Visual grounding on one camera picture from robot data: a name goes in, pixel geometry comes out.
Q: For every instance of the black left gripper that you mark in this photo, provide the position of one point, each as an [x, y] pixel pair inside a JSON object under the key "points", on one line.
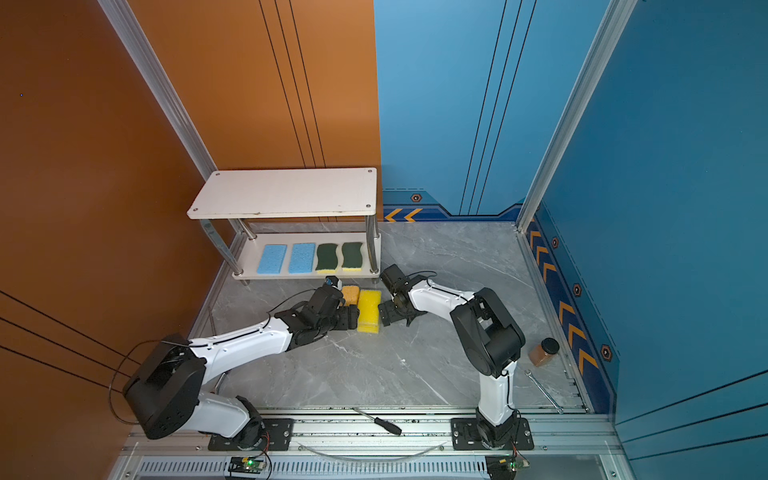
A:
{"points": [[346, 313]]}

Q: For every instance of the green yellow scouring sponge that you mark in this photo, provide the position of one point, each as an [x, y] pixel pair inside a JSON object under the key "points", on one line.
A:
{"points": [[327, 258], [352, 256]]}

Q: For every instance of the black handled screwdriver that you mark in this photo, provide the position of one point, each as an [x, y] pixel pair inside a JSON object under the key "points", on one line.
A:
{"points": [[388, 426]]}

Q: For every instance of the orange yellow sponge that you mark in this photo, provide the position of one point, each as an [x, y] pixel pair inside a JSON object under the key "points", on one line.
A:
{"points": [[351, 294]]}

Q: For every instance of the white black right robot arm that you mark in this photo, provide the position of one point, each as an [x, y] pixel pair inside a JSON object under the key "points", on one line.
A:
{"points": [[490, 337]]}

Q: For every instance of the right aluminium corner post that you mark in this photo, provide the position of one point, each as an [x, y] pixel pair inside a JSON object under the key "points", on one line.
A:
{"points": [[610, 30]]}

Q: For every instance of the blue sponge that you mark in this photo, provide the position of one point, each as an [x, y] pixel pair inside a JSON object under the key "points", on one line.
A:
{"points": [[302, 258], [272, 259]]}

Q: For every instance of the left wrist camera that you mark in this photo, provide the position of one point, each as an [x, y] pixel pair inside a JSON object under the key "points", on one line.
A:
{"points": [[334, 281]]}

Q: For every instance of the aluminium corner post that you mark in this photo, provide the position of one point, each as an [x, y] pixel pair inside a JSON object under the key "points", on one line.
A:
{"points": [[610, 30], [128, 29]]}

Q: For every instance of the white two-tier shelf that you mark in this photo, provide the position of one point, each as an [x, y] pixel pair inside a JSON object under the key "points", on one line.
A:
{"points": [[231, 199]]}

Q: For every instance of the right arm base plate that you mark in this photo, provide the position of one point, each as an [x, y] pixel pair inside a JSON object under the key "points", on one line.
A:
{"points": [[478, 434]]}

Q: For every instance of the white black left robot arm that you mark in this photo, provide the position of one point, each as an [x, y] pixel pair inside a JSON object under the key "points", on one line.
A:
{"points": [[168, 394]]}

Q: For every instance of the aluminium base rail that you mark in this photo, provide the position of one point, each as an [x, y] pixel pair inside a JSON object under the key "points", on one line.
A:
{"points": [[337, 443]]}

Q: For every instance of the left green circuit board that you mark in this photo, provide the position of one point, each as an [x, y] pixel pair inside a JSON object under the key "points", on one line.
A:
{"points": [[247, 467]]}

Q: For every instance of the silver metal wrench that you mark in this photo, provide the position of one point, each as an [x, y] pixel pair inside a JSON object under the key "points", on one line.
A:
{"points": [[550, 398]]}

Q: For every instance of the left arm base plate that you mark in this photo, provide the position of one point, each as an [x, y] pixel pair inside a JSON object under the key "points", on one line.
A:
{"points": [[270, 434]]}

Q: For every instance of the brown jar black lid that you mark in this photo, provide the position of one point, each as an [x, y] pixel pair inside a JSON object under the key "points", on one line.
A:
{"points": [[544, 352]]}

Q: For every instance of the left aluminium corner post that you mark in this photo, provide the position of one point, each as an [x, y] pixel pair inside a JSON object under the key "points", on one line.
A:
{"points": [[128, 29]]}

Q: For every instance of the right green circuit board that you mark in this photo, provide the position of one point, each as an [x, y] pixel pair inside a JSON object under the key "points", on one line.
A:
{"points": [[501, 467]]}

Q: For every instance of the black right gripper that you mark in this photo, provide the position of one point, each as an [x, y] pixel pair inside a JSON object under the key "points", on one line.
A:
{"points": [[391, 316]]}

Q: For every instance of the green circuit board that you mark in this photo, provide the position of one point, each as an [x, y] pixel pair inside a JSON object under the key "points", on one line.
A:
{"points": [[501, 467], [247, 467]]}

